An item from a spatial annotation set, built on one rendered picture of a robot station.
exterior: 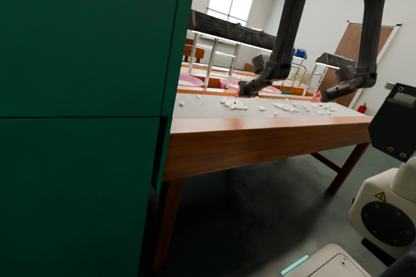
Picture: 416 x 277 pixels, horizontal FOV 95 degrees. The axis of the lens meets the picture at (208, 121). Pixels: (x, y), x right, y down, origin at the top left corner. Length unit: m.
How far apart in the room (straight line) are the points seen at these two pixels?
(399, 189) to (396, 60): 5.03
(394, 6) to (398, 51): 0.94
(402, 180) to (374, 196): 0.08
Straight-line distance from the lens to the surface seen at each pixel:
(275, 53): 0.74
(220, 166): 0.75
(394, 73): 5.58
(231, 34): 0.90
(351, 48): 5.92
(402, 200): 0.68
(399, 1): 5.95
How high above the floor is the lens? 1.04
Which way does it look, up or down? 24 degrees down
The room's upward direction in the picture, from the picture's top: 15 degrees clockwise
